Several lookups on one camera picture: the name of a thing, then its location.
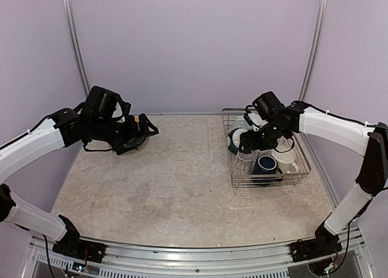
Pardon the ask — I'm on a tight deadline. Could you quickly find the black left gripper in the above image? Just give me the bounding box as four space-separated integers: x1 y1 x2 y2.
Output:
90 113 159 155

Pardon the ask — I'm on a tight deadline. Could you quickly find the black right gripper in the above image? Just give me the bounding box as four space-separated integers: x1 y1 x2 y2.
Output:
239 119 289 154

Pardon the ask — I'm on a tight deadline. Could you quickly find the clear drinking glass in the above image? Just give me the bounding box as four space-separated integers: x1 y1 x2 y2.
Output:
253 150 270 159
232 151 255 176

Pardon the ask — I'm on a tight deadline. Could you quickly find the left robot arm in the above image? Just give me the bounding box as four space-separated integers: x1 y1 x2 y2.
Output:
1 108 158 257

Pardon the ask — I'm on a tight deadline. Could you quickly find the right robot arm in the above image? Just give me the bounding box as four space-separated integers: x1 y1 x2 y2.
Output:
239 95 387 259

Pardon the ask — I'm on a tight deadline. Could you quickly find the dark teal bowl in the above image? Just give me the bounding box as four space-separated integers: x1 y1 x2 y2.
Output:
227 128 248 154

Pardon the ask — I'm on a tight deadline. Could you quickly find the light green grid bowl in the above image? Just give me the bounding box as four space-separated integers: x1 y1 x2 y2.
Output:
230 116 252 131

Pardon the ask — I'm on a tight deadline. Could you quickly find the dark blue mug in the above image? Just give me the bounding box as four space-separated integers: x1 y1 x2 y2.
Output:
252 154 283 175

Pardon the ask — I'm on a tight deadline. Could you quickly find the white ceramic mug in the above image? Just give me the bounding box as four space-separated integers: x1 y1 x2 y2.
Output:
271 145 299 174

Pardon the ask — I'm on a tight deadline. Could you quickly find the wire metal dish rack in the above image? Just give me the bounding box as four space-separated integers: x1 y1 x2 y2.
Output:
221 108 312 189

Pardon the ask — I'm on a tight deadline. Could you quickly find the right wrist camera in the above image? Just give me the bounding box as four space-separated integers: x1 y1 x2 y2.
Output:
244 91 285 131

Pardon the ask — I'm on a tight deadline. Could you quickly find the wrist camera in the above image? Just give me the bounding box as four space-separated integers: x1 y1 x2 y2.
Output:
81 86 132 121
244 91 285 131

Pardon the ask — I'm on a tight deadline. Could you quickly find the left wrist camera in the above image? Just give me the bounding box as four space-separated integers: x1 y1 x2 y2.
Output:
81 86 132 121

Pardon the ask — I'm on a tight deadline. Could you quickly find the left aluminium frame post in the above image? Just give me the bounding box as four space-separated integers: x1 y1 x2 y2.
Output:
62 0 91 96

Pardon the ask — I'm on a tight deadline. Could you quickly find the aluminium frame post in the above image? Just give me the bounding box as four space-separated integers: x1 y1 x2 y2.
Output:
298 0 328 101
62 0 91 96

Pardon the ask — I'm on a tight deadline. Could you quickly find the right aluminium frame post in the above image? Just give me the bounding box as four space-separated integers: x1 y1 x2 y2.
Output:
298 0 328 101

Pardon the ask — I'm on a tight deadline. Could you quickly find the front aluminium rail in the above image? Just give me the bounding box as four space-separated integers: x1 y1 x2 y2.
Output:
21 227 375 277

